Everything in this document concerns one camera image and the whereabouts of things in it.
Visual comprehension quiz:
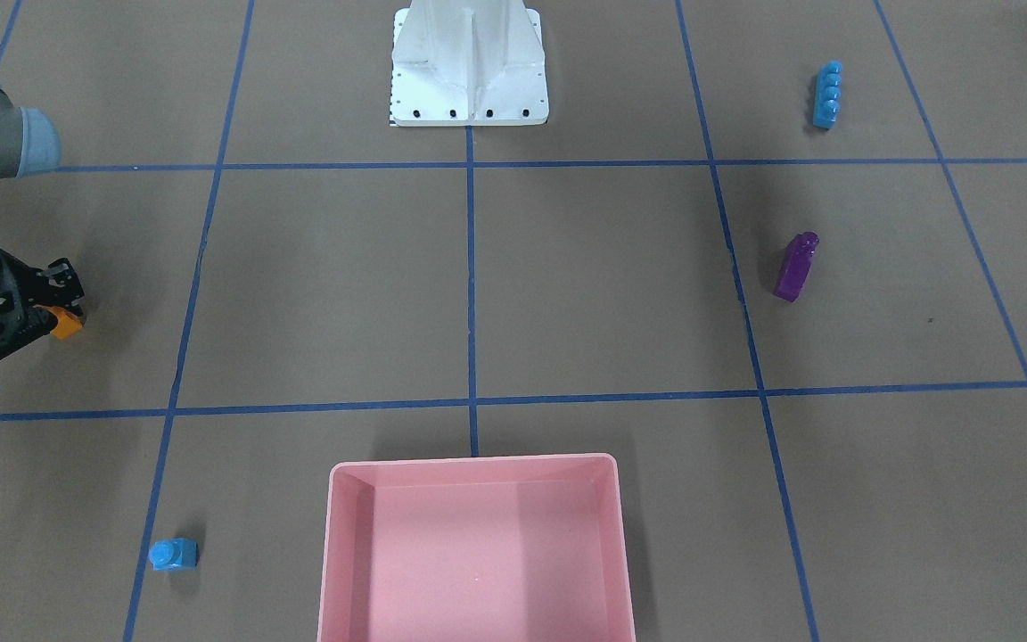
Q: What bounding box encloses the long blue four-stud block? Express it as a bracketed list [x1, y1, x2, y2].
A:
[811, 60, 843, 130]

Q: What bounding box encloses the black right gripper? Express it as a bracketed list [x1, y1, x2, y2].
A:
[0, 251, 86, 361]

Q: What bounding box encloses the purple block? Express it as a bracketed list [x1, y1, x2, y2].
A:
[773, 231, 820, 303]

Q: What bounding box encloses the small blue block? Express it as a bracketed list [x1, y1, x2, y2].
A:
[147, 538, 199, 572]

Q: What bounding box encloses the pink plastic box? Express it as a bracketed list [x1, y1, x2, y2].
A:
[316, 454, 637, 641]

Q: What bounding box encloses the orange block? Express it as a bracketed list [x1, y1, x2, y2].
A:
[39, 306, 85, 340]

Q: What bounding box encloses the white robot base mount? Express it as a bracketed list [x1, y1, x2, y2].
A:
[389, 1, 550, 128]

